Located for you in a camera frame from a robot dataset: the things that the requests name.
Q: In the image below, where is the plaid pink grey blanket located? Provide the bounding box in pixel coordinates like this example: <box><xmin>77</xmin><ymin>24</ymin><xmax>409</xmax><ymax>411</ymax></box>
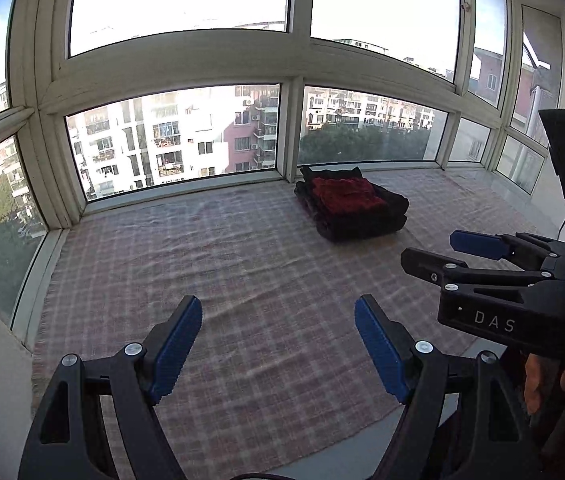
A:
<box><xmin>30</xmin><ymin>167</ymin><xmax>538</xmax><ymax>480</ymax></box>

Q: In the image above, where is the dark folded clothes pile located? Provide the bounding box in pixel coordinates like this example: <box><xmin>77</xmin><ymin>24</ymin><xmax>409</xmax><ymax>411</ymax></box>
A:
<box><xmin>294</xmin><ymin>166</ymin><xmax>410</xmax><ymax>243</ymax></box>

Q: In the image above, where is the white window frame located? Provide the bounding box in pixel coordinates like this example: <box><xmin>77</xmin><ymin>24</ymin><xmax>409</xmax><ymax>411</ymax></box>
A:
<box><xmin>0</xmin><ymin>0</ymin><xmax>565</xmax><ymax>318</ymax></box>

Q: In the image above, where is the person's right hand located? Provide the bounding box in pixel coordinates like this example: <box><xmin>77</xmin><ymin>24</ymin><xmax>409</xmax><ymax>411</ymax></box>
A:
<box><xmin>524</xmin><ymin>353</ymin><xmax>565</xmax><ymax>415</ymax></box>

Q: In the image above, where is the dark red shirt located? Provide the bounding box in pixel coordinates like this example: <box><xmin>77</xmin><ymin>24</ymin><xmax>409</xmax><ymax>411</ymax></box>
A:
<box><xmin>311</xmin><ymin>178</ymin><xmax>389</xmax><ymax>214</ymax></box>

